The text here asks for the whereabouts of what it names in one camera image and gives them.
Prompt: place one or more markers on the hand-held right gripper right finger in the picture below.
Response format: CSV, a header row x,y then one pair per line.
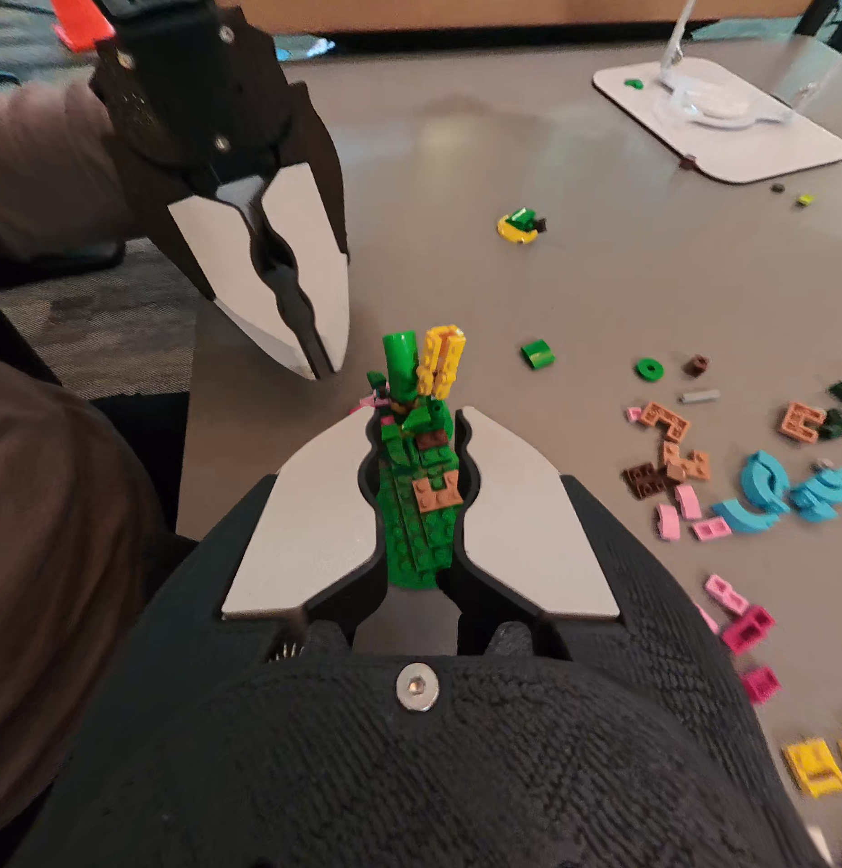
x,y
536,536

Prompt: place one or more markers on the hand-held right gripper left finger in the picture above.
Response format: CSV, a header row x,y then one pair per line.
x,y
306,536

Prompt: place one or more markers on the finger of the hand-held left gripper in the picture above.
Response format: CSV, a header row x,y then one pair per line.
x,y
231,271
312,258

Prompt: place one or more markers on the green brick plant model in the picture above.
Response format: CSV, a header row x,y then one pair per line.
x,y
417,502

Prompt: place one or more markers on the yellow brick flower assembly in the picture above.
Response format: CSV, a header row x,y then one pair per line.
x,y
441,363

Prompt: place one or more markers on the person's left forearm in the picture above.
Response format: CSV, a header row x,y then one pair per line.
x,y
48,169

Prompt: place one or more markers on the grey desk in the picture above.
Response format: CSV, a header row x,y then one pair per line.
x,y
529,237

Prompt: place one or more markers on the dark brown brick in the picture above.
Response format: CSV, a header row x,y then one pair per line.
x,y
645,480
696,365

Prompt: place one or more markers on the pink plate brick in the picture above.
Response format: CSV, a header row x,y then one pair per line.
x,y
687,502
667,522
710,528

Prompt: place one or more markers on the orange traffic cone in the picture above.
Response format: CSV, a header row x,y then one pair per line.
x,y
78,24

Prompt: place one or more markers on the tan angled brick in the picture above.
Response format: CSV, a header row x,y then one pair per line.
x,y
696,468
658,417

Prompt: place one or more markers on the green curved brick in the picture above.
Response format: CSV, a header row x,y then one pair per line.
x,y
536,355

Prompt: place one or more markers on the green round brick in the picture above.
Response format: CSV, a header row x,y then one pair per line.
x,y
641,369

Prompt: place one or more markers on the small teal arch brick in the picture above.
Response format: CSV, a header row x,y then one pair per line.
x,y
740,519

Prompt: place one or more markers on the yellow and green brick piece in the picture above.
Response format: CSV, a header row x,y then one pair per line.
x,y
519,225

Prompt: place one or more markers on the grey axle pin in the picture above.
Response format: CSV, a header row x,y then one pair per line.
x,y
699,397

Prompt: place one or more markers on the large teal arch brick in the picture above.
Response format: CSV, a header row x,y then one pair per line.
x,y
757,485

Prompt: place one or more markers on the cluster of pink bricks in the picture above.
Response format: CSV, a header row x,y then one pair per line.
x,y
743,630

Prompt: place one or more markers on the person's brown sweater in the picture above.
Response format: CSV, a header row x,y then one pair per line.
x,y
48,576

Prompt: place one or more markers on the teal arch brick cluster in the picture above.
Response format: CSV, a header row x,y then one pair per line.
x,y
821,492

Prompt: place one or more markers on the small dark green brick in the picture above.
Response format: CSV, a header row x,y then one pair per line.
x,y
835,426

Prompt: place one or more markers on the white booklet stand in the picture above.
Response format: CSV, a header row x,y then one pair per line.
x,y
733,129

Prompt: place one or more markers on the tan frame brick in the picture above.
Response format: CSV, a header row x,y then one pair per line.
x,y
794,420

